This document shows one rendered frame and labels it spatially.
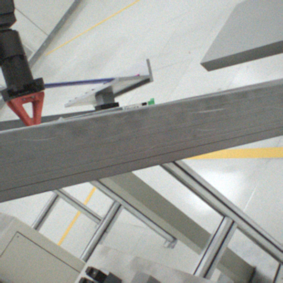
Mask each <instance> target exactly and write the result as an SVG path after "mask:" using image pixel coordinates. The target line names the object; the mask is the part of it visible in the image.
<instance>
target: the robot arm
mask: <svg viewBox="0 0 283 283"><path fill-rule="evenodd" d="M16 22H17V19H16V16H15V3H14V0H0V67H1V70H2V74H3V77H4V80H5V83H6V86H7V88H5V89H3V90H1V95H2V97H3V100H4V102H6V104H7V106H8V107H9V108H10V109H11V110H12V111H13V112H14V113H15V114H16V115H17V116H18V117H19V119H20V120H22V121H23V122H24V124H25V125H26V126H27V127H29V126H33V125H40V124H41V113H42V108H43V102H44V95H45V93H44V91H43V90H45V88H44V80H43V78H42V77H40V78H36V79H33V75H32V72H31V69H30V66H29V63H28V59H27V56H26V53H25V49H24V47H23V44H22V41H21V38H20V35H19V31H17V30H13V29H11V28H10V27H11V26H13V25H14V24H15V23H16ZM29 102H30V103H32V116H33V120H31V118H30V117H29V115H28V114H27V112H26V110H25V108H24V107H23V104H26V103H29Z"/></svg>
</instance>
